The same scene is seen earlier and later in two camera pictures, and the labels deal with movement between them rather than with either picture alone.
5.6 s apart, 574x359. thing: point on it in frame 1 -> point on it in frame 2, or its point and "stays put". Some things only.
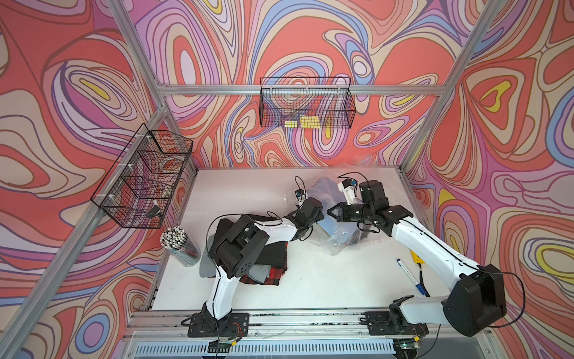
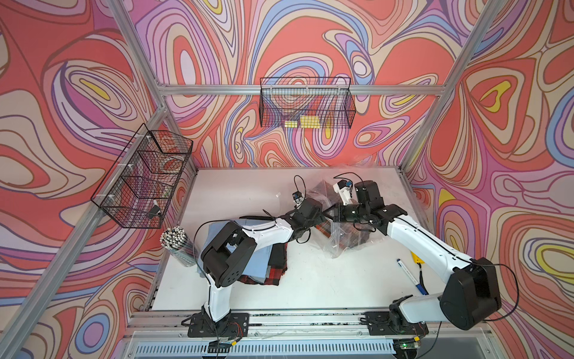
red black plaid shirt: (276, 272) stays put
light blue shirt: (341, 231) -> (258, 267)
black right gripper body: (365, 211) stays put
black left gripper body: (319, 215) stays put
